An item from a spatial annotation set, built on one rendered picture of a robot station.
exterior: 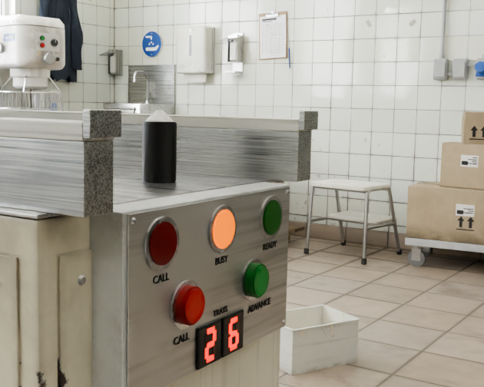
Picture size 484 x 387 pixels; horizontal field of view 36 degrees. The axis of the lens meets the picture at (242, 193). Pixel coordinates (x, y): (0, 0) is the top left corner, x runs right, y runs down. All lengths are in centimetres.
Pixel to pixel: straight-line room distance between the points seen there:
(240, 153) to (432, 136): 410
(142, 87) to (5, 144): 547
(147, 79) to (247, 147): 515
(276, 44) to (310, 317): 281
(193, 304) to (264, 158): 21
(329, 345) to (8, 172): 222
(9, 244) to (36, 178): 5
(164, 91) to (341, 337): 352
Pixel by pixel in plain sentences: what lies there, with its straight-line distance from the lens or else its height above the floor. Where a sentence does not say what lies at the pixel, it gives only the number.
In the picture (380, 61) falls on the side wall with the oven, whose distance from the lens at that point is 495.
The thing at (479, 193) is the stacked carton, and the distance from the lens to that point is 427.
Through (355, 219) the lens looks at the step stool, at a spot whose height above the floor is 23.
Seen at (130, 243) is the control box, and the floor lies 82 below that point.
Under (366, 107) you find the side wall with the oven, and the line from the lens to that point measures 498.
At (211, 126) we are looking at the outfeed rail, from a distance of 76.
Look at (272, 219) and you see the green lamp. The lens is 67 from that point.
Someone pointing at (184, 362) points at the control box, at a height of 71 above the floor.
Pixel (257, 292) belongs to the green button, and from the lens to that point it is 65.
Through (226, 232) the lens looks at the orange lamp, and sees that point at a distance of 61.
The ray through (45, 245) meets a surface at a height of 82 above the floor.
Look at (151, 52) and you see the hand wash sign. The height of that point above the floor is 129.
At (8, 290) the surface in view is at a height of 79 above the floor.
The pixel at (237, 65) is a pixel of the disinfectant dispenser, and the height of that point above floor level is 119.
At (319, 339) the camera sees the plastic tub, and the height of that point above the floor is 11.
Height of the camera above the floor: 91
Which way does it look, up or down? 7 degrees down
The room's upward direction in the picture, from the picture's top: 1 degrees clockwise
